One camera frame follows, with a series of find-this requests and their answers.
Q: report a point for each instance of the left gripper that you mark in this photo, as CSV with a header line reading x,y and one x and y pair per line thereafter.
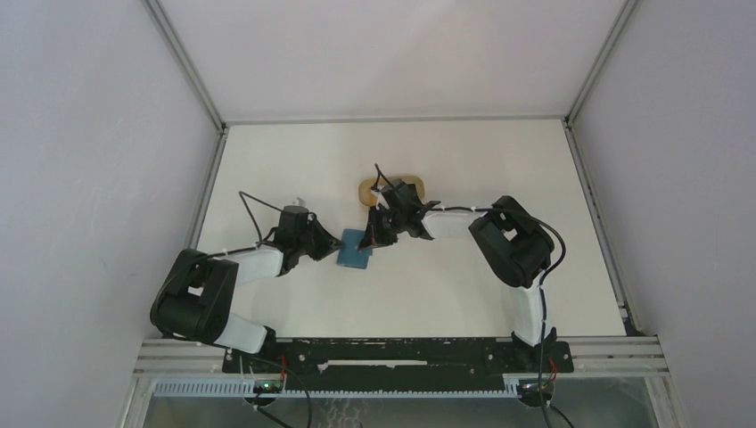
x,y
328,242

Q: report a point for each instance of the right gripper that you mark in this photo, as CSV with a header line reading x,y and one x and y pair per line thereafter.
x,y
374,235

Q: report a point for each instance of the blue leather card holder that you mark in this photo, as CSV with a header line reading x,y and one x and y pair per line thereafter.
x,y
351,255

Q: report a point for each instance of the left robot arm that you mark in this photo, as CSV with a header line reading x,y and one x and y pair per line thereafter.
x,y
195,301

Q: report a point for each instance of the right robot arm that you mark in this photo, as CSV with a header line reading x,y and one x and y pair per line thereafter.
x,y
515,245

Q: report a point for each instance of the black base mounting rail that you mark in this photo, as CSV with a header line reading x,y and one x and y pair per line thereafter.
x,y
415,363

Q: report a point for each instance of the white slotted cable duct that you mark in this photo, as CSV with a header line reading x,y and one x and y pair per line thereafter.
x,y
508,388

